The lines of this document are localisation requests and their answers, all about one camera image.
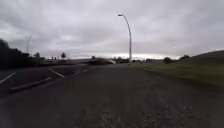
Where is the vehicle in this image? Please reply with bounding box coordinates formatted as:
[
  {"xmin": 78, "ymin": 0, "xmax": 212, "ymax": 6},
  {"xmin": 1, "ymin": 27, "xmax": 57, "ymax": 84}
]
[{"xmin": 87, "ymin": 58, "xmax": 117, "ymax": 66}]

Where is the curved street lamp pole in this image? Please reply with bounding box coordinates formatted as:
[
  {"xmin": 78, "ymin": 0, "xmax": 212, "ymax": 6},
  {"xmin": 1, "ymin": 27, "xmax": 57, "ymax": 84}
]
[
  {"xmin": 117, "ymin": 12, "xmax": 134, "ymax": 67},
  {"xmin": 26, "ymin": 34, "xmax": 34, "ymax": 54}
]

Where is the dark asphalt path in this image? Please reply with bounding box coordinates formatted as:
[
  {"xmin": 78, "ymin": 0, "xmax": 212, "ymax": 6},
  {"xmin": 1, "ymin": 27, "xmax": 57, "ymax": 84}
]
[{"xmin": 0, "ymin": 63, "xmax": 224, "ymax": 128}]

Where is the small tree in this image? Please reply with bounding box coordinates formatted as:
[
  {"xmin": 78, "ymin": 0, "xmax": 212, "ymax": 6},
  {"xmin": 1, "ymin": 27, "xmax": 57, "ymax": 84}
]
[
  {"xmin": 33, "ymin": 51, "xmax": 41, "ymax": 59},
  {"xmin": 60, "ymin": 51, "xmax": 67, "ymax": 61}
]

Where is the bush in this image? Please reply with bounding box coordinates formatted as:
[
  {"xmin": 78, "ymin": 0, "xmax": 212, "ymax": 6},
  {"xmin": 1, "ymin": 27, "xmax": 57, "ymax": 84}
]
[
  {"xmin": 179, "ymin": 54, "xmax": 191, "ymax": 61},
  {"xmin": 163, "ymin": 56, "xmax": 172, "ymax": 64}
]

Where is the grass strip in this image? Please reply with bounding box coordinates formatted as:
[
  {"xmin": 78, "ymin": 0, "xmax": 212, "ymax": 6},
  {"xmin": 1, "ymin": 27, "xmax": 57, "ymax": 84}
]
[{"xmin": 133, "ymin": 62, "xmax": 224, "ymax": 89}]

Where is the concrete wheel stop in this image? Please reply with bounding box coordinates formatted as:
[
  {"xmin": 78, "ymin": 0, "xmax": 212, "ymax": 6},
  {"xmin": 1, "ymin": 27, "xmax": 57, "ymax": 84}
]
[{"xmin": 8, "ymin": 77, "xmax": 53, "ymax": 94}]

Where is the grassy hill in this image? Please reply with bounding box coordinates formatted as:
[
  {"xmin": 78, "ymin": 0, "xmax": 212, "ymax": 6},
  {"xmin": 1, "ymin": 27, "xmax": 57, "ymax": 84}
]
[{"xmin": 179, "ymin": 49, "xmax": 224, "ymax": 65}]

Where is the dark clump of trees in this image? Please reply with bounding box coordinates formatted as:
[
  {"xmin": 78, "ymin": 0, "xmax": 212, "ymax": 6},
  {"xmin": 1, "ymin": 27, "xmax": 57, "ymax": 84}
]
[{"xmin": 0, "ymin": 38, "xmax": 45, "ymax": 70}]

